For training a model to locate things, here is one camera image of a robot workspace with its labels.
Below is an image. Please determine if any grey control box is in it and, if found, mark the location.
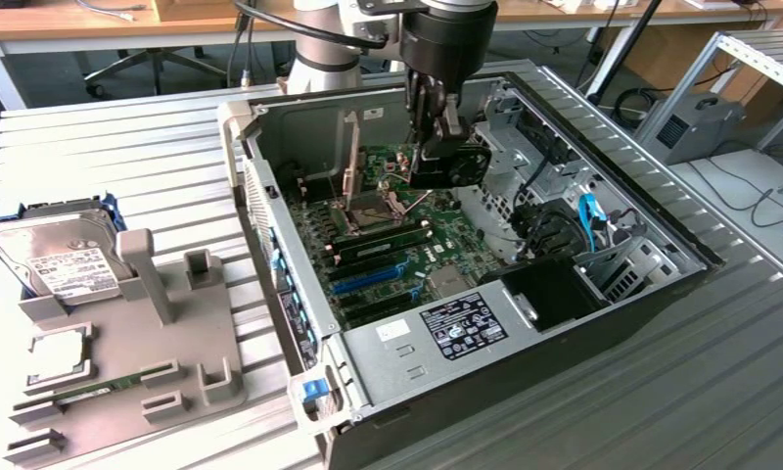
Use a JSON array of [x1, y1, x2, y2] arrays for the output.
[[635, 91, 750, 166]]

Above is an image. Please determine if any black stand pole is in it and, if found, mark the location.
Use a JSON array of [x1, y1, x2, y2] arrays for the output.
[[586, 0, 662, 107]]

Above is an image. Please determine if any hanging grey cable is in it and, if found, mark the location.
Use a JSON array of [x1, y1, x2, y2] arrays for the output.
[[228, 12, 257, 90]]

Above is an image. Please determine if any blue disk wire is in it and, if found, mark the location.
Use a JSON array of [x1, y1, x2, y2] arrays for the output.
[[578, 193, 607, 254]]

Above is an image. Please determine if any perforated metal disk bay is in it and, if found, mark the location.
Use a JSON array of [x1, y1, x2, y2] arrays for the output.
[[459, 92, 606, 256]]

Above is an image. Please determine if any green RAM stick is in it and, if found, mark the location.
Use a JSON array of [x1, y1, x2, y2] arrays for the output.
[[50, 371, 149, 407]]

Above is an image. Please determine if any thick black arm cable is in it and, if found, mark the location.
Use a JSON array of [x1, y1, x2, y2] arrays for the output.
[[233, 0, 390, 50]]

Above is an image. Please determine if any CPU socket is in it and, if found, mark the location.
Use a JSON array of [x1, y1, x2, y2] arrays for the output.
[[335, 188, 406, 236]]

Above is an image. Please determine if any green motherboard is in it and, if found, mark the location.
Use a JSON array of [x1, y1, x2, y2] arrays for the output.
[[286, 164, 503, 329]]

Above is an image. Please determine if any black office chair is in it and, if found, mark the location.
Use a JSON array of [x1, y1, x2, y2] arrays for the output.
[[81, 46, 229, 97]]

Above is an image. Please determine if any open black PC case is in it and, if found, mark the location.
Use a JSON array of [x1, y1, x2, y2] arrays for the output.
[[216, 70, 726, 470]]

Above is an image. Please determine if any coiled black cable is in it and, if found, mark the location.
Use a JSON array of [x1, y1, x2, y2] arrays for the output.
[[611, 87, 658, 129]]

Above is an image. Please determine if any silver chipset heat sink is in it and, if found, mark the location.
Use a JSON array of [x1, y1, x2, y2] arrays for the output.
[[426, 266, 469, 295]]

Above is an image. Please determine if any hard disk drive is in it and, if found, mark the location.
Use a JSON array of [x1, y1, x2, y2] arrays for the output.
[[0, 192, 130, 300]]

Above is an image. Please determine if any silver hard disk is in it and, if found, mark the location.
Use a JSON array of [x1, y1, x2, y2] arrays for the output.
[[0, 212, 122, 307]]

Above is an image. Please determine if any graphics card with metal bracket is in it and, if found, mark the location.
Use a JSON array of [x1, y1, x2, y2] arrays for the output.
[[339, 110, 494, 200]]

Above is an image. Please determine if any black cable on white surface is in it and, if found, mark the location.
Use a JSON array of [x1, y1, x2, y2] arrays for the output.
[[687, 159, 783, 231]]

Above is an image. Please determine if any RAM stick with white label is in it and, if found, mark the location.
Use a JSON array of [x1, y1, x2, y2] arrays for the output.
[[335, 234, 431, 263]]

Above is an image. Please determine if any grey plastic parts rack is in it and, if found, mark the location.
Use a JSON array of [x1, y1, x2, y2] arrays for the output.
[[2, 227, 249, 466]]

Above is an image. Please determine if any silver CPU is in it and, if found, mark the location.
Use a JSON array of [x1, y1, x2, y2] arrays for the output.
[[26, 332, 86, 386]]

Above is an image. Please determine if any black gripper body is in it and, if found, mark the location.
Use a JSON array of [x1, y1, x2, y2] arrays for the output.
[[398, 0, 497, 94]]

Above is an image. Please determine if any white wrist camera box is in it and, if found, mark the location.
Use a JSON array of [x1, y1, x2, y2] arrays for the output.
[[338, 0, 431, 43]]

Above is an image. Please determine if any blue expansion slot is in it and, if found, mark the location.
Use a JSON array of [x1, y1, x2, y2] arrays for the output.
[[330, 266, 410, 295]]

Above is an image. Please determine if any wooden box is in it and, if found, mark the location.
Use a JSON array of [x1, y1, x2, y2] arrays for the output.
[[153, 0, 301, 24]]

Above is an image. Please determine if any aluminium profile frame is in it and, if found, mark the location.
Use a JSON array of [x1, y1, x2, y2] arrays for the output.
[[631, 28, 783, 298]]

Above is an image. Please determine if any black power wire bundle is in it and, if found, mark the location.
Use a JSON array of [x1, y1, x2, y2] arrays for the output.
[[513, 203, 593, 259]]

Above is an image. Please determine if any long wooden desk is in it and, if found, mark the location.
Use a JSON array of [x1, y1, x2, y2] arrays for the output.
[[494, 0, 783, 50]]

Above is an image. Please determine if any wooden desk with grey frame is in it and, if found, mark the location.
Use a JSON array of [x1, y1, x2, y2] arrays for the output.
[[0, 0, 301, 109]]

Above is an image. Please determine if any silver power supply unit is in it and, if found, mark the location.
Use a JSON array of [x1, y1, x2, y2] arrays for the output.
[[338, 278, 543, 410]]

